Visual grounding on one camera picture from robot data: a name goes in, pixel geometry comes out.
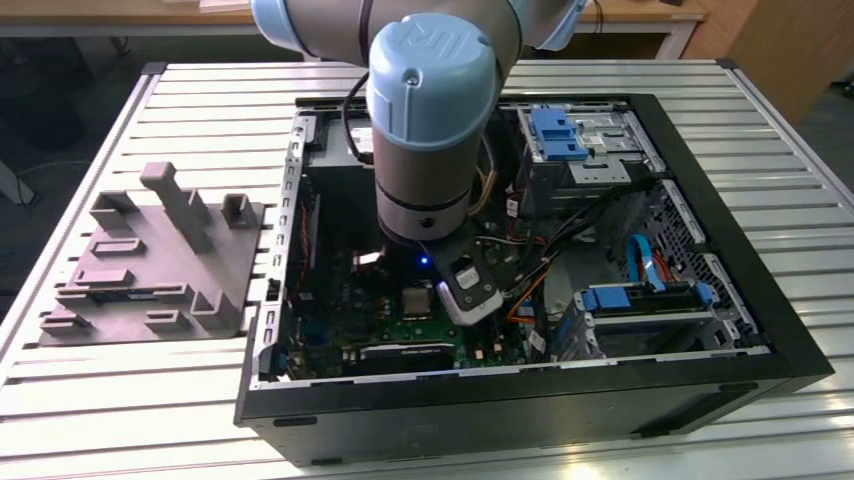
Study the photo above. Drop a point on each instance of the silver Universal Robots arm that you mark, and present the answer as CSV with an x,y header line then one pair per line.
x,y
427,150

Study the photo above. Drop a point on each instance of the green motherboard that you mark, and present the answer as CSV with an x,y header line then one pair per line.
x,y
333,310

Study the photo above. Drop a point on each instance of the black graphics card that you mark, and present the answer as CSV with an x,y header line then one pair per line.
x,y
407,352

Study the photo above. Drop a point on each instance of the grey power supply unit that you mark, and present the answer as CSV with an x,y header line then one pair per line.
x,y
333,195

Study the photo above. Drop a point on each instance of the black RAM slot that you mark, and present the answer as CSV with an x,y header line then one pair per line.
x,y
476,345

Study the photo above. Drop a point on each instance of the blue video port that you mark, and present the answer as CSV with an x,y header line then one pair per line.
x,y
280,362

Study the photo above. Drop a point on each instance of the hard disk in blue carrier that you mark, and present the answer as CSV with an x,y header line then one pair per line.
x,y
610,299

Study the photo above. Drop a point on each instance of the black open PC case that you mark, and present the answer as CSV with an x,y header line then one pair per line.
x,y
467,420

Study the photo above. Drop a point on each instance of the silver metal drive cage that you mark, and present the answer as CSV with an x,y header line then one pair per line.
x,y
596,172

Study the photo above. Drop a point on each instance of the blue plastic drive latch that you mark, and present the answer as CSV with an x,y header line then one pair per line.
x,y
554,130

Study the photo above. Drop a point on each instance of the grey parts rack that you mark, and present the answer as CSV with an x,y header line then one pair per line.
x,y
167,260

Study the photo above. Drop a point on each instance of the green loose RAM stick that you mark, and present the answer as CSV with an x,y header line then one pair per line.
x,y
127,296

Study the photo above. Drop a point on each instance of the silver metal disk bay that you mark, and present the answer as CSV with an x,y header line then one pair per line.
x,y
723,330

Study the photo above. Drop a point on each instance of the small white box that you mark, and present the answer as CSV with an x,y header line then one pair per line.
x,y
223,5

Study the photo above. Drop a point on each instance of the wooden cabinet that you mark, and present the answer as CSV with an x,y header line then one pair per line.
x,y
780,50

